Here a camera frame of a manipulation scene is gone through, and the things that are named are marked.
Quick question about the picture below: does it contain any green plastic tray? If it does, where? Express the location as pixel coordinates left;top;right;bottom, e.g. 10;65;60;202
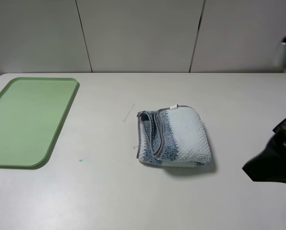
0;77;80;168

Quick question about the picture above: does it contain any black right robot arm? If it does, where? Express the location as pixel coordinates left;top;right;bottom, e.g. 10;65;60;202
242;118;286;184

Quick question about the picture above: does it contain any blue white striped towel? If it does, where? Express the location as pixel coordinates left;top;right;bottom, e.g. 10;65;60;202
136;104;211;168

